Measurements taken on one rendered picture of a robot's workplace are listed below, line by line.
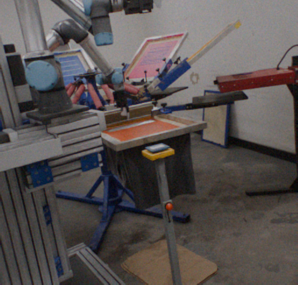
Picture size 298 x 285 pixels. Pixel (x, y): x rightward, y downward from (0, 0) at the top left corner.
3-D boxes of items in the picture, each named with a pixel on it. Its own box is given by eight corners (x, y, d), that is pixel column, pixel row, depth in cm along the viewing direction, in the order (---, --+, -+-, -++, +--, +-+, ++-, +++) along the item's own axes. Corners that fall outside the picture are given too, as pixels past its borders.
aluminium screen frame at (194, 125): (208, 127, 220) (206, 122, 219) (116, 151, 199) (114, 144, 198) (154, 113, 291) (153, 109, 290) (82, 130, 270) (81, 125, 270)
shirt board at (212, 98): (242, 99, 342) (242, 90, 340) (249, 106, 303) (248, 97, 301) (103, 116, 362) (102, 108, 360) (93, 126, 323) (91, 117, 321)
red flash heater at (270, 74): (286, 78, 336) (285, 64, 333) (300, 84, 292) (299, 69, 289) (216, 87, 345) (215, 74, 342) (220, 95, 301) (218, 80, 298)
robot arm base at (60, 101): (45, 114, 157) (39, 91, 154) (35, 112, 170) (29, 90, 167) (78, 107, 164) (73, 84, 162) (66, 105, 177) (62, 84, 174)
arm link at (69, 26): (78, 11, 214) (127, 76, 238) (70, 14, 223) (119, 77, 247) (64, 24, 210) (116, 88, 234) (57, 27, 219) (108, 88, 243)
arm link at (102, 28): (114, 44, 157) (109, 17, 155) (114, 44, 147) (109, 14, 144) (95, 46, 157) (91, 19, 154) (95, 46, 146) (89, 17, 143)
